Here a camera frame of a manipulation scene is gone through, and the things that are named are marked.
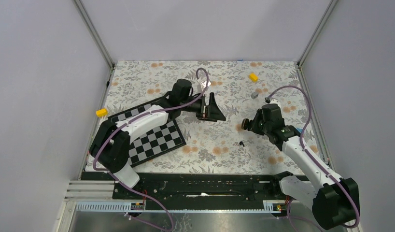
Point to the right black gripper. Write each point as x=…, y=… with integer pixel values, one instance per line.
x=254, y=127

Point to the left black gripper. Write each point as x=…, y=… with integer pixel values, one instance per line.
x=210, y=112

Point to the black earbud charging case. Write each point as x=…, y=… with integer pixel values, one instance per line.
x=245, y=125

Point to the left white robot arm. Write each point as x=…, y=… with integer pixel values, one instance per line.
x=112, y=141

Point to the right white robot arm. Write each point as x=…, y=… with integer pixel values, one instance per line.
x=333, y=200

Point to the small grey block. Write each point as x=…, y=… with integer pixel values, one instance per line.
x=254, y=95

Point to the floral patterned table mat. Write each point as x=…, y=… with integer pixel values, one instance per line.
x=213, y=147

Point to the yellow block far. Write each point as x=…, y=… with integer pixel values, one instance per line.
x=253, y=77

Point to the yellow block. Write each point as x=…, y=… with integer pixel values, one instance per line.
x=253, y=77
x=101, y=112

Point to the black white checkerboard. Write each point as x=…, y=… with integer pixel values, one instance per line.
x=154, y=143

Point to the yellow block left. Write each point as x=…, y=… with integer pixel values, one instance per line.
x=101, y=112

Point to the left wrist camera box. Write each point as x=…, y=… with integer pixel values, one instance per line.
x=203, y=84

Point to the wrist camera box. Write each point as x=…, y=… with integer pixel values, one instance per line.
x=270, y=101
x=203, y=84

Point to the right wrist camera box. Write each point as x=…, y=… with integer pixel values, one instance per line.
x=270, y=101

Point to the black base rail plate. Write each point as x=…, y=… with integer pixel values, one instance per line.
x=210, y=191

